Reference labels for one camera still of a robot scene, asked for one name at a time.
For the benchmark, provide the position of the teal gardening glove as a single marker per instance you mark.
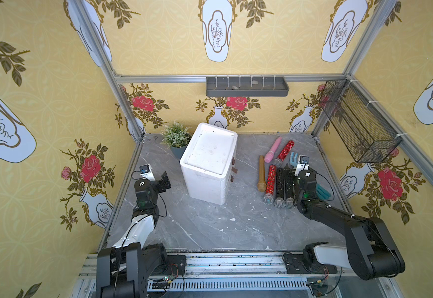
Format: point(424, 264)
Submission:
point(322, 193)

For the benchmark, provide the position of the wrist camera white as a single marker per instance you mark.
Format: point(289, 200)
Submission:
point(302, 164)
point(146, 171)

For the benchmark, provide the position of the pink microphone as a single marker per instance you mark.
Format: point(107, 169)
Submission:
point(270, 154)

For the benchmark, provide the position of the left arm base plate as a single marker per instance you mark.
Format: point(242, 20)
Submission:
point(172, 265)

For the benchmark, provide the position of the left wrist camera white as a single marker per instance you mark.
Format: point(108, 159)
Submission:
point(146, 171)

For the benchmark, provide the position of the light blue garden fork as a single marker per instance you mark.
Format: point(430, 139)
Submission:
point(293, 160)

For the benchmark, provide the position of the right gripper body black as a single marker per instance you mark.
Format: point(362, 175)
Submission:
point(305, 179)

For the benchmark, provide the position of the white three-drawer cabinet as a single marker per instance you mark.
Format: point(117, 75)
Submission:
point(207, 163)

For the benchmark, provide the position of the red glitter microphone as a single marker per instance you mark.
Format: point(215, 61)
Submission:
point(268, 197)
point(283, 154)

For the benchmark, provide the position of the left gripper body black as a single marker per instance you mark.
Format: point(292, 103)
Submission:
point(160, 184)

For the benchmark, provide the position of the black wire mesh basket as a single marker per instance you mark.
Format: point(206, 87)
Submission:
point(366, 134)

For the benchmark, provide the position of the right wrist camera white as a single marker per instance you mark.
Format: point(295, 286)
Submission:
point(302, 164)

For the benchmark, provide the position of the grey wall shelf tray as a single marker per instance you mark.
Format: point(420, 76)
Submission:
point(246, 86)

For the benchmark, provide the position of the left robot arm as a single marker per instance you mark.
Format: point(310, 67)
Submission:
point(124, 269)

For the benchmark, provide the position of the black microphone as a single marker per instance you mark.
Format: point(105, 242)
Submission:
point(279, 189)
point(289, 201)

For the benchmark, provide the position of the small green potted plant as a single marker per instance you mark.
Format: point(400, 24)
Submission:
point(176, 136)

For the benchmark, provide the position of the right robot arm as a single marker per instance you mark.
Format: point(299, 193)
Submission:
point(369, 251)

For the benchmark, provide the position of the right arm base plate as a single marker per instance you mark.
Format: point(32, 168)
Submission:
point(299, 264)

